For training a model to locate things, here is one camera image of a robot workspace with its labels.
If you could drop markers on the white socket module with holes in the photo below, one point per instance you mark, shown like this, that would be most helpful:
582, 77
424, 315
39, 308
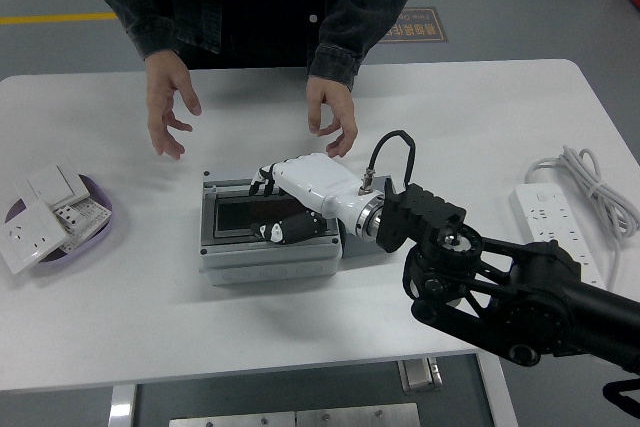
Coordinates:
80, 217

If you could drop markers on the white table leg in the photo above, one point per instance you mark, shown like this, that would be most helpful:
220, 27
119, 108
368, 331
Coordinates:
497, 397
121, 407

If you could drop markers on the person's left forearm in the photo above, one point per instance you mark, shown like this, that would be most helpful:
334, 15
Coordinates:
350, 37

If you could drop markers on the white wall switch plate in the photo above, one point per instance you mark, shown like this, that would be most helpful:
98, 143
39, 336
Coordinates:
50, 184

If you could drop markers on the white wall socket panel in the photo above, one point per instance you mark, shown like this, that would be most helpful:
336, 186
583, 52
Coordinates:
27, 239

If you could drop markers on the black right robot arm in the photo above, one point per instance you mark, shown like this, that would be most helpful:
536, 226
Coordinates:
525, 297

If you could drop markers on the grey box with clear lid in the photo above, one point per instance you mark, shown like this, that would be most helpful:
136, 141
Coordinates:
270, 267

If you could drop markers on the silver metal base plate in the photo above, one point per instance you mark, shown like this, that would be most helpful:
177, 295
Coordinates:
232, 419
357, 416

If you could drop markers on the white power strip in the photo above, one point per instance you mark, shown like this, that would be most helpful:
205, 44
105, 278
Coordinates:
550, 217

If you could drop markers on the brown floor sign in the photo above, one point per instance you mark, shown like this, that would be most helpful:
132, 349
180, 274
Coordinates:
425, 27

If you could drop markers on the person's left hand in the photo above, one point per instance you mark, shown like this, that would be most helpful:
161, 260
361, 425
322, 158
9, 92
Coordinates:
337, 102

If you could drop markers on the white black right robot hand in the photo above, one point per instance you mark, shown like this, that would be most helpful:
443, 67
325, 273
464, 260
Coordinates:
320, 182

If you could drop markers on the person's right forearm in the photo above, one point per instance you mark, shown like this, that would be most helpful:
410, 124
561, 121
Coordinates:
145, 37

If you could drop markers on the silver metal bracket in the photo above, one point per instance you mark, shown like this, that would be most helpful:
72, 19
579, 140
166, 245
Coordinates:
420, 374

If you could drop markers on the grey cube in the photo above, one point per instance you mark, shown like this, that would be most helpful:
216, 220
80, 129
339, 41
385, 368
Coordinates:
360, 247

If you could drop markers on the purple tray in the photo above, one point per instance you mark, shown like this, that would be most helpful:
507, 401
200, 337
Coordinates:
75, 259

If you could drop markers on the person's right hand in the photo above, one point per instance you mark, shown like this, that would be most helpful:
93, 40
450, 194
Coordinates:
162, 97

